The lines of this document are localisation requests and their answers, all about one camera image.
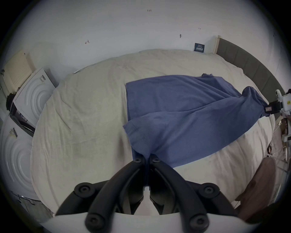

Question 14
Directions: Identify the bed with beige sheet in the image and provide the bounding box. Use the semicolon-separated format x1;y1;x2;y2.
30;48;277;217

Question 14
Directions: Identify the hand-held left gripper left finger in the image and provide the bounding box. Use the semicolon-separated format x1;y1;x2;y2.
55;156;146;231

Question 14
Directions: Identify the grey padded headboard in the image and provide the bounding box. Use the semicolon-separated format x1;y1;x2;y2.
215;35;287;120

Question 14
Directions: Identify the cream perforated basket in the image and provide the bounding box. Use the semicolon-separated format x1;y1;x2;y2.
3;50;36;92

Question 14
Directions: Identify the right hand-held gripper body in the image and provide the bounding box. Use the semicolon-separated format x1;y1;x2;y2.
271;88;291;142

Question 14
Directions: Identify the dark blue shirt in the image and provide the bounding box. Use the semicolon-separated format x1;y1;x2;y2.
123;73;272;191

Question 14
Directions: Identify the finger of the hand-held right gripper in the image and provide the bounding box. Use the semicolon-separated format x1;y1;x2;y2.
259;103;273;119

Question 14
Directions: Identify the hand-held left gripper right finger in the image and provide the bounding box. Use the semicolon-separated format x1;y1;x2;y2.
149;155;238;231

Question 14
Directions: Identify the white washing machine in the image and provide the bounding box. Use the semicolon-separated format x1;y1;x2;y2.
0;116;42;201
10;68;59;137

